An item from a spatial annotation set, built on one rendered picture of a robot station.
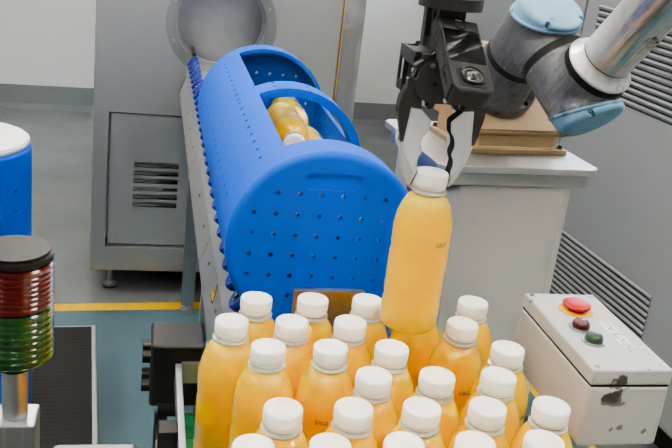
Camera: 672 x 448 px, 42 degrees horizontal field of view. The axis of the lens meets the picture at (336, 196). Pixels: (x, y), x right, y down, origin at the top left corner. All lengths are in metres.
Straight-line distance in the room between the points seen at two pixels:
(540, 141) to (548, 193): 0.11
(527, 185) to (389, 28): 5.11
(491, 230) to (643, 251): 1.48
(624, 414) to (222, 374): 0.46
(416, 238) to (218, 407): 0.30
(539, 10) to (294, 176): 0.56
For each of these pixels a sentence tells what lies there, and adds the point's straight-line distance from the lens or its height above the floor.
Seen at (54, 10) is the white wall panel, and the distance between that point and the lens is 6.33.
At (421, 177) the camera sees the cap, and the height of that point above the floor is 1.28.
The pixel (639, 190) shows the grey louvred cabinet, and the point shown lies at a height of 0.77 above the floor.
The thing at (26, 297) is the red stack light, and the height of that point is 1.23.
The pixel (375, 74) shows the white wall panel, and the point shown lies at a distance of 6.72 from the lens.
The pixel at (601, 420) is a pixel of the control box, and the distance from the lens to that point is 1.08.
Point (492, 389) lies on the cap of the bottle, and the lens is 0.98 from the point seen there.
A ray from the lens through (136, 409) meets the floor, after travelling 2.89.
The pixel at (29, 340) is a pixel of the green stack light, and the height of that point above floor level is 1.19.
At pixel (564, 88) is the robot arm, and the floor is 1.31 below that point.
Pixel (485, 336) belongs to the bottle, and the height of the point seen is 1.05.
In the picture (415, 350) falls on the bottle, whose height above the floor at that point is 1.04.
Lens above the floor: 1.56
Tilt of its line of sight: 18 degrees down
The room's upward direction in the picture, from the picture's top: 7 degrees clockwise
